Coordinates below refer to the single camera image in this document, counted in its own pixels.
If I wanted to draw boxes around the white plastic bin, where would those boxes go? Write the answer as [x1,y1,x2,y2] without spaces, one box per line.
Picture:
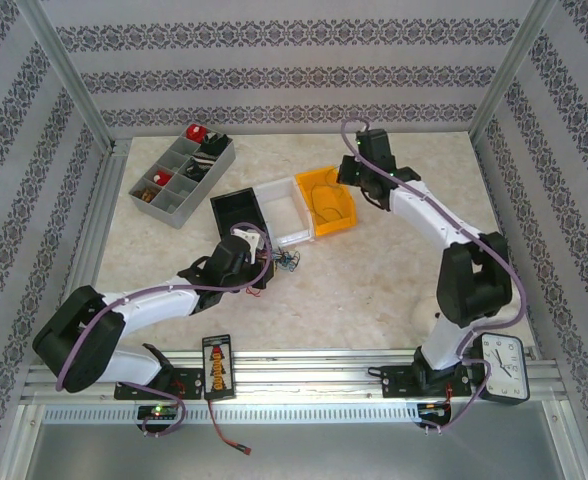
[253,177,318,246]

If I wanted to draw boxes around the black plastic bin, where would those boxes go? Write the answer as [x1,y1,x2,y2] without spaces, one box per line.
[209,187,275,246]

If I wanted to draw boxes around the grey compartment organizer tray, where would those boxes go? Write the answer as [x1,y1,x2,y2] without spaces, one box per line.
[128,124,237,230]

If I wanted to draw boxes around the yellow plastic bin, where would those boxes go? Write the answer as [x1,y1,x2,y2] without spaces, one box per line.
[293,164,359,239]

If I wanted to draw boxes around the black and white striped cloth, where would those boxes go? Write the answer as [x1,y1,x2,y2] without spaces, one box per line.
[183,152,218,179]

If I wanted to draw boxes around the black board with orange label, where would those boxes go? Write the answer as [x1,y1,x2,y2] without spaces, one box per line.
[201,333,238,401]

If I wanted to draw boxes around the black fabric item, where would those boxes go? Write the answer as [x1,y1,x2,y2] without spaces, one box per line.
[196,132,228,154]

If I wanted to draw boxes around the small black control board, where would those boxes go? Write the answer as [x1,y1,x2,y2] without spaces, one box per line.
[137,404,181,422]
[417,402,451,422]

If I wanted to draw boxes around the red lead with connector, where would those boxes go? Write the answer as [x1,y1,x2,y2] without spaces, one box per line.
[207,398,253,457]

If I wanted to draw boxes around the black alarm clock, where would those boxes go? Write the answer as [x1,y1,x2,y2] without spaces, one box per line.
[475,332,531,405]

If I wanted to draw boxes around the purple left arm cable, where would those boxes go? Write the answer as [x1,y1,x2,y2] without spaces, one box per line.
[55,222,275,439]

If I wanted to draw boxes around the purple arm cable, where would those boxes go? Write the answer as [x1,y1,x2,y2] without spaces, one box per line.
[340,117,530,435]
[55,222,275,439]

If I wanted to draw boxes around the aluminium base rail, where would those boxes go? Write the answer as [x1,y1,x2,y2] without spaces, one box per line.
[21,349,560,406]

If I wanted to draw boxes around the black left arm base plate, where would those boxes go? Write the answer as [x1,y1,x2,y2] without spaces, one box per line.
[113,367,205,401]

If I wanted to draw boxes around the aluminium side rail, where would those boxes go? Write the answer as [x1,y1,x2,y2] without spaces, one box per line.
[63,142,133,311]

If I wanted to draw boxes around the perforated metal cable duct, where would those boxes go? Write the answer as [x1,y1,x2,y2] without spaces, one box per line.
[43,403,420,424]

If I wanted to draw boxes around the aluminium frame post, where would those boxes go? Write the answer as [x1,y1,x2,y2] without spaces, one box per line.
[468,0,558,146]
[16,0,120,151]

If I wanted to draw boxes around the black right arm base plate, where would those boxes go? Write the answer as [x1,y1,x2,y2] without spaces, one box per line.
[368,364,475,399]

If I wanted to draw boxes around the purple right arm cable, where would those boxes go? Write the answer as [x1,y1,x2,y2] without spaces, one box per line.
[340,117,530,435]

